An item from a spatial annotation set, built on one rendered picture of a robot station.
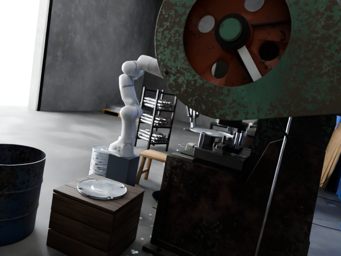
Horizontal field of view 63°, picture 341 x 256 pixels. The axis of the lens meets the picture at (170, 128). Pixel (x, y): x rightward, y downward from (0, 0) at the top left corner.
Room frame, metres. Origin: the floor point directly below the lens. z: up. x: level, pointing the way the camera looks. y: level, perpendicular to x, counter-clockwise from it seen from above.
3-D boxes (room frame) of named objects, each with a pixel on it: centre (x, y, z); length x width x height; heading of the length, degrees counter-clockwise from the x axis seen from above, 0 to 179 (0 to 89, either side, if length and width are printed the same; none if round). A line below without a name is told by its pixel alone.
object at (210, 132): (1.83, -0.27, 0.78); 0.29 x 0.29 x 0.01
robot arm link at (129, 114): (2.07, 0.32, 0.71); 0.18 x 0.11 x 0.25; 163
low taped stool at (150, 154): (2.76, 0.06, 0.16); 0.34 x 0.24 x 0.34; 70
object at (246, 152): (1.78, -0.39, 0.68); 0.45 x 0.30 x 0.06; 157
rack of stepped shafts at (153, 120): (4.35, 0.26, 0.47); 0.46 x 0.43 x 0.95; 47
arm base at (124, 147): (2.11, 0.35, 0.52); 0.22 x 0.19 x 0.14; 72
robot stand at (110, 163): (2.10, 0.31, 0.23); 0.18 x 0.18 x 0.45; 72
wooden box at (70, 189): (1.59, 0.34, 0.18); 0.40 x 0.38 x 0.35; 72
